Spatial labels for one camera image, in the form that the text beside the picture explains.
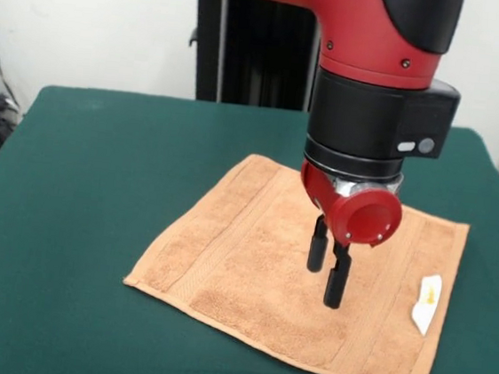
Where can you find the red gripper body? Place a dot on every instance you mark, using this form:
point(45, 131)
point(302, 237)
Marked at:
point(362, 217)

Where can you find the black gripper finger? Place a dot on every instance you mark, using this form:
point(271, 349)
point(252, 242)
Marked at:
point(317, 248)
point(336, 281)

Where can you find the tan terry towel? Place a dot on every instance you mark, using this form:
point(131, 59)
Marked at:
point(247, 249)

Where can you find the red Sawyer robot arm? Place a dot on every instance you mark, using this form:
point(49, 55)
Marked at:
point(375, 97)

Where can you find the dark green table cloth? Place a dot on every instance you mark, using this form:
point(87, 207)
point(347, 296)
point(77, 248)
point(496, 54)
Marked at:
point(76, 178)

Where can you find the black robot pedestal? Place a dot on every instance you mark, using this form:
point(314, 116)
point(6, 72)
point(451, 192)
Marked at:
point(253, 62)

